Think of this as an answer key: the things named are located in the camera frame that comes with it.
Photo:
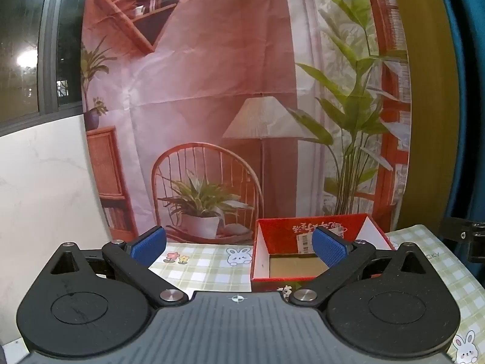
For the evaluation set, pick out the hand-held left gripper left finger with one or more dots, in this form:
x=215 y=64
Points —
x=148 y=247

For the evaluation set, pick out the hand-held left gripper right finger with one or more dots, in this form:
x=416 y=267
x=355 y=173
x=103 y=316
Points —
x=329 y=248

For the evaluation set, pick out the red strawberry print cardboard box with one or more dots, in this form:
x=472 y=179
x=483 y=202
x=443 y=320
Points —
x=276 y=231

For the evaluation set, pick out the green checked tablecloth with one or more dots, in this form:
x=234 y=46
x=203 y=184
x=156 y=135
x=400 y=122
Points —
x=212 y=269

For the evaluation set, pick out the teal curtain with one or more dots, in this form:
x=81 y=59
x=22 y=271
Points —
x=470 y=83

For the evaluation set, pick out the printed room scene backdrop cloth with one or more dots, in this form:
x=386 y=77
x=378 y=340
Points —
x=227 y=45

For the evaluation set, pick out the dark window with grey frame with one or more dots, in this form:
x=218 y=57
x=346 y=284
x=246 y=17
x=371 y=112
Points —
x=47 y=45

